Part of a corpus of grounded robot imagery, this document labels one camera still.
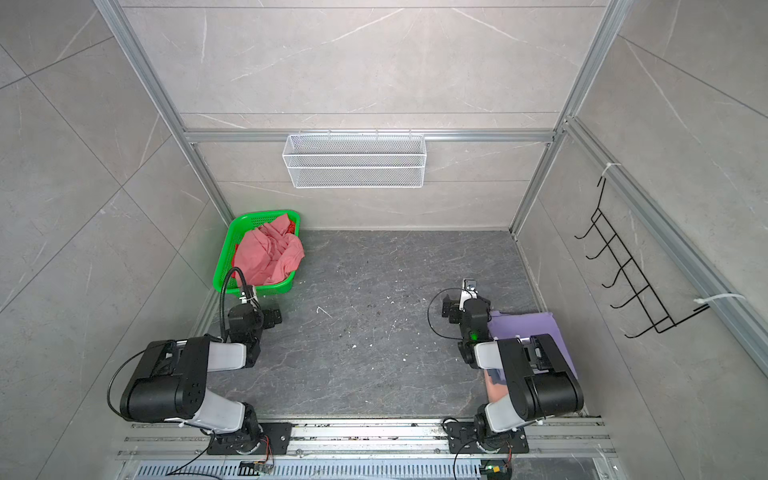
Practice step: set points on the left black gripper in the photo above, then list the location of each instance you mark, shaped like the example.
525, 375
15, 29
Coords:
268, 316

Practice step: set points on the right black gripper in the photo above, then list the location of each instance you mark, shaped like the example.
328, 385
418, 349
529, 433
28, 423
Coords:
452, 308

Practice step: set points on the aluminium rail frame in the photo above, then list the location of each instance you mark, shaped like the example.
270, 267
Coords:
364, 448

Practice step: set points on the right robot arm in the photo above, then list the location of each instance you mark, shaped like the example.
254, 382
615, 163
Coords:
528, 371

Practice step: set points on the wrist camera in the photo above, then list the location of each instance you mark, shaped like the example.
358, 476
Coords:
247, 294
468, 291

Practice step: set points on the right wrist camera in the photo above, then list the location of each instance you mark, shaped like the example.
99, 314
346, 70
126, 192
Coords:
468, 291

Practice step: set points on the folded salmon t-shirt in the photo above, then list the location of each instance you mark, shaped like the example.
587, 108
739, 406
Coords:
495, 391

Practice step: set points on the white wire mesh basket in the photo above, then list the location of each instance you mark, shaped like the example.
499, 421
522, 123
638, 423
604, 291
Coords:
352, 161

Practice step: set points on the black wire hook rack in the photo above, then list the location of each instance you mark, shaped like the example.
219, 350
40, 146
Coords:
629, 270

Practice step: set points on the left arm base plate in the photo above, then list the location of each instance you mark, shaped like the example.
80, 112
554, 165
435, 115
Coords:
271, 437

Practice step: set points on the pink t-shirt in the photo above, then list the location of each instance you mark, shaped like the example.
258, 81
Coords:
269, 254

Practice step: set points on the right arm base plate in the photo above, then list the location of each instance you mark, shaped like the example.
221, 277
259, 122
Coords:
465, 438

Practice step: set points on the folded purple t-shirt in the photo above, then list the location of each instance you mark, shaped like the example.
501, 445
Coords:
504, 326

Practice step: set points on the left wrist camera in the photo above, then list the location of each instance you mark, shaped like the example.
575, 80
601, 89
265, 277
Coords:
247, 294

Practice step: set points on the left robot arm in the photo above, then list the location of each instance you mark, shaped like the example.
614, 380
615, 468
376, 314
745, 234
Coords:
169, 385

